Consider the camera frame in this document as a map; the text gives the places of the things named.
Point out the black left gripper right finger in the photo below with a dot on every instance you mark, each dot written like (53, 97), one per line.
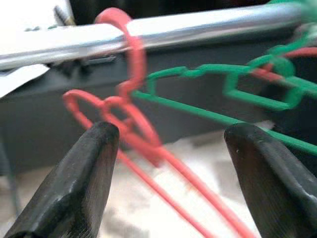
(275, 188)

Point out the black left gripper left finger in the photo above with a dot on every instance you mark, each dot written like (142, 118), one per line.
(74, 186)

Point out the green plastic hanger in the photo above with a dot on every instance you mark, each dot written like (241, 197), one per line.
(215, 68)

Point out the red plastic hanger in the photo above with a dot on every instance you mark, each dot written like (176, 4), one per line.
(137, 62)
(304, 52)

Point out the black TV console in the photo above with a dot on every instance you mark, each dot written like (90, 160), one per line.
(49, 124)

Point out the silver metal garment rack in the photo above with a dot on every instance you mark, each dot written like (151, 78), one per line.
(198, 27)

